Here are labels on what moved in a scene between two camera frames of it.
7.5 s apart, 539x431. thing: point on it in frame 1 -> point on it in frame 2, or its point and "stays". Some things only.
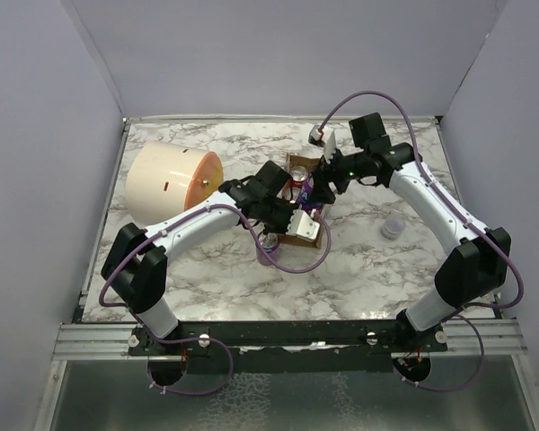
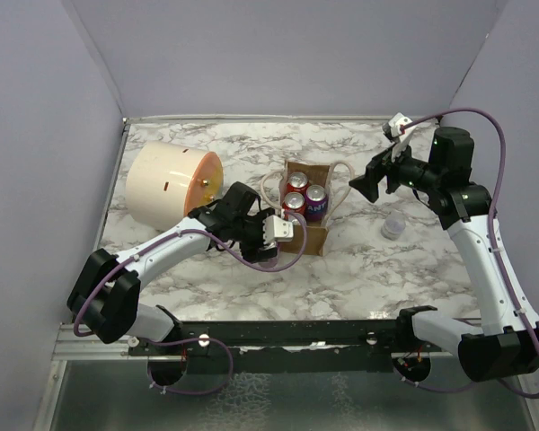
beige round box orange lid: x=164 y=180 stays
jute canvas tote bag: x=294 y=161 -> x=291 y=246
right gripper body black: x=341 y=171 -> x=404 y=171
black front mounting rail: x=341 y=345 stays
